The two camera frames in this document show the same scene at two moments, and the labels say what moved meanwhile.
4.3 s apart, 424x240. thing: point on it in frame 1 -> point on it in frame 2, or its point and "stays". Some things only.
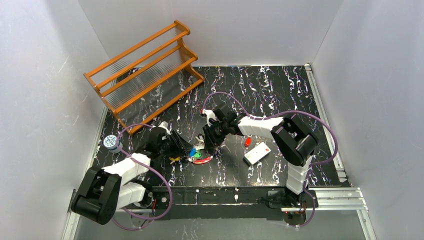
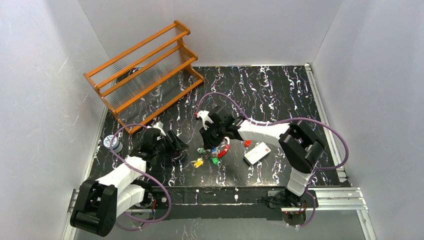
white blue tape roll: (109, 142) stays
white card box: (257, 153) stays
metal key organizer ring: (194, 155) -> (218, 151)
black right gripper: (212, 135) stays
